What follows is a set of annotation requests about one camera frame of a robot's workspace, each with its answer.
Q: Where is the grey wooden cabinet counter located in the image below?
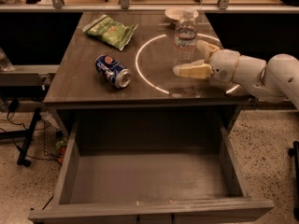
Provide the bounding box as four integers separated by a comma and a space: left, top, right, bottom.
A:
43, 10, 251, 133

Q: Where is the black metal stand leg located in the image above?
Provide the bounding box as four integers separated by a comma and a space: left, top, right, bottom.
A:
0, 107, 41, 167

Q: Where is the white paper bowl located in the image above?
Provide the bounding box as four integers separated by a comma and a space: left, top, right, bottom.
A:
164, 7, 198, 27

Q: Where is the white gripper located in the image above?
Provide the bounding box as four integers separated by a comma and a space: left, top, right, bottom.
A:
173, 40, 240, 88

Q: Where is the black stand at right edge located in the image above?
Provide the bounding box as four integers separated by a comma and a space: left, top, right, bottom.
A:
288, 141, 299, 220

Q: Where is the blue pepsi soda can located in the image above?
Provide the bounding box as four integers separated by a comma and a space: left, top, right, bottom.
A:
95, 55, 132, 89

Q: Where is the open grey top drawer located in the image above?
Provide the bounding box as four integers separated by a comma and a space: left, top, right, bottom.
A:
29, 108, 274, 224

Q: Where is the wire mesh basket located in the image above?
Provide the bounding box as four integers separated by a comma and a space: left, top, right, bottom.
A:
44, 121, 67, 164

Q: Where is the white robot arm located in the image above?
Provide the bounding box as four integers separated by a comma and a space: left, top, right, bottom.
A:
173, 41, 299, 109

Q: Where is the clear bottle at left edge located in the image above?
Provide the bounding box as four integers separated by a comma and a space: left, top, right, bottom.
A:
0, 48, 14, 71

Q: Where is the green chip bag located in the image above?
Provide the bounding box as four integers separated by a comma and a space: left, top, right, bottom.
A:
82, 14, 138, 51

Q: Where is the clear plastic water bottle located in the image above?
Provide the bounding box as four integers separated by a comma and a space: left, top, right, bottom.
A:
173, 8, 197, 66

